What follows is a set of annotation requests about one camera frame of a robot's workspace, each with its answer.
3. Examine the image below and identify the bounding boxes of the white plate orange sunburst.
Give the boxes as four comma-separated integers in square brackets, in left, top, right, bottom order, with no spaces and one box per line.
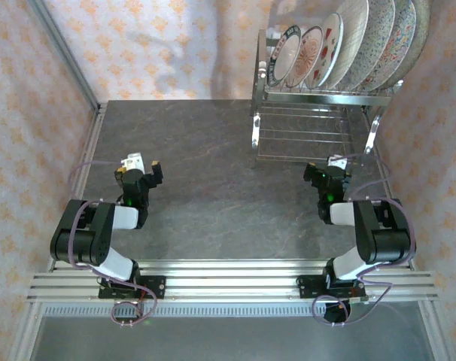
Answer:
[284,26,324,88]

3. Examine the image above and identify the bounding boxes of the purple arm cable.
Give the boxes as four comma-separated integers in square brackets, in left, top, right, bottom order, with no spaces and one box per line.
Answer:
[68,160,157,327]
[312,153,417,327]

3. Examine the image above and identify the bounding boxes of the black controller board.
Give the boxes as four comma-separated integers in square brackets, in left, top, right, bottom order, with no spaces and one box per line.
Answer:
[324,296,370,325]

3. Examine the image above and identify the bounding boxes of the slotted grey cable duct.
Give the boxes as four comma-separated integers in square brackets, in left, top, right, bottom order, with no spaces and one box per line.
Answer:
[43,303,421,317]

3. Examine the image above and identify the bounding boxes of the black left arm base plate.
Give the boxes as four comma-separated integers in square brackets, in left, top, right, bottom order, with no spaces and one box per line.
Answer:
[98,275,167,301]

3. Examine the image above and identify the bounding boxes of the white plate watermelon print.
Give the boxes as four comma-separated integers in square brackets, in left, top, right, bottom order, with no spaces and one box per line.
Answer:
[304,12,344,89]

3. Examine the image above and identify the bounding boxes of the white plate dark green rim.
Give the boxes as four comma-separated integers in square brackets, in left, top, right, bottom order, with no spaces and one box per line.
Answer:
[267,25,302,86]

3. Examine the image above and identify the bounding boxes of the beige speckled stone plate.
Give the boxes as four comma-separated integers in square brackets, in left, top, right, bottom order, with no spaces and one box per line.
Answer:
[382,0,431,91]

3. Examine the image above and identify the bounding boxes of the aluminium frame corner post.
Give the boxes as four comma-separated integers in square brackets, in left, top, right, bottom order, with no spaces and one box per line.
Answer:
[27,0,105,111]

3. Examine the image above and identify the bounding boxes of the steel dish rack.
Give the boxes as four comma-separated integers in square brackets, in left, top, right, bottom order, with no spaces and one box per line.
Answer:
[250,28,406,166]

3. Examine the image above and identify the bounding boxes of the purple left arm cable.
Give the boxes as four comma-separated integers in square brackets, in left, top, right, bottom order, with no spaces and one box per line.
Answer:
[68,160,157,327]

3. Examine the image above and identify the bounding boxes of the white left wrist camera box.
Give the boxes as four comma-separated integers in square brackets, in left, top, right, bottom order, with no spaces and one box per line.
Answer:
[119,151,144,171]

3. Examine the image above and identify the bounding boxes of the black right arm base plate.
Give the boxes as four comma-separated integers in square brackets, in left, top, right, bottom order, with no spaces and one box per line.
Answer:
[297,274,368,300]

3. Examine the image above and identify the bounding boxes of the white plate blue plaid lines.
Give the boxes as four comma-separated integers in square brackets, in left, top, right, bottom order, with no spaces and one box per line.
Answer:
[327,0,370,89]

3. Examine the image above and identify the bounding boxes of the aluminium mounting rail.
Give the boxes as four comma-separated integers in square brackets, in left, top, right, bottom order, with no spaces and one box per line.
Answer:
[26,258,442,304]

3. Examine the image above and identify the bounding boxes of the colourful floral pattern plate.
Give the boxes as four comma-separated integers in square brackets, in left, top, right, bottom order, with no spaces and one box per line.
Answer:
[363,0,417,92]

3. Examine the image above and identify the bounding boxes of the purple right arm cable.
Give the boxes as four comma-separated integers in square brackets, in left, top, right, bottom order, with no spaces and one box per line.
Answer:
[312,153,417,327]

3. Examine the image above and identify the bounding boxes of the white plate blue speckles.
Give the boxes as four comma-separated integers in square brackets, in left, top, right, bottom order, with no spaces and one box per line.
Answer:
[344,0,397,91]

